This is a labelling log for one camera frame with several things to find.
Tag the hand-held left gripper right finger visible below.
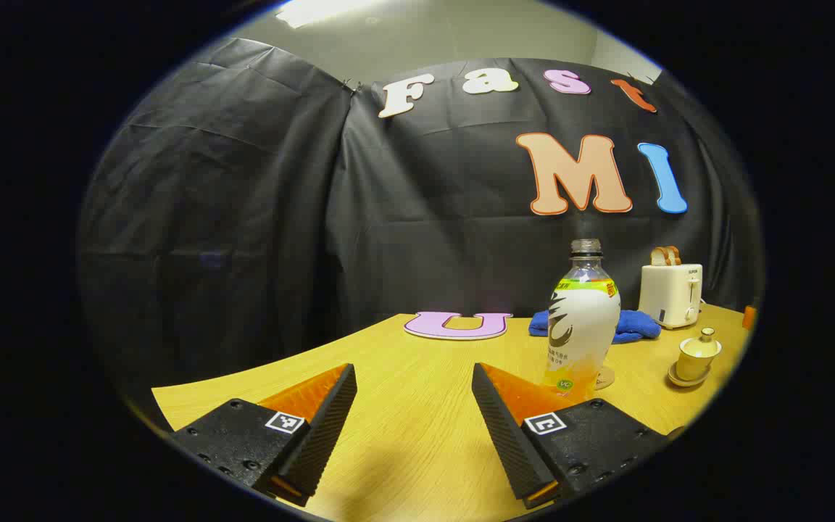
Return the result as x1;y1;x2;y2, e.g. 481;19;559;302
471;362;672;510

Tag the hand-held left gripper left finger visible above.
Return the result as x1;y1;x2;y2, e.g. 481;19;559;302
169;362;358;507

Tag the cream teacup lid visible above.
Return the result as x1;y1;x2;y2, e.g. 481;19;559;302
681;328;723;359

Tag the cream teacup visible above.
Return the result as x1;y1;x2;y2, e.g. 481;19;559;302
676;341;721;382

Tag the clear water bottle white label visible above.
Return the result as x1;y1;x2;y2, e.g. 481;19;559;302
542;239;621;403

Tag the white toaster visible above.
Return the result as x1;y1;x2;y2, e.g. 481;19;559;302
639;263;704;330

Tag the cream saucer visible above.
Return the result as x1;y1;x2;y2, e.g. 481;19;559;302
668;361;712;389

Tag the blue towel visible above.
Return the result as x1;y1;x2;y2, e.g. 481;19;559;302
528;310;662;344

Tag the purple paper cutout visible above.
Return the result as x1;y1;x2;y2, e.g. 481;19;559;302
403;311;513;341

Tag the ceiling light panel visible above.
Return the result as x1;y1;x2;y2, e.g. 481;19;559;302
275;0;382;30

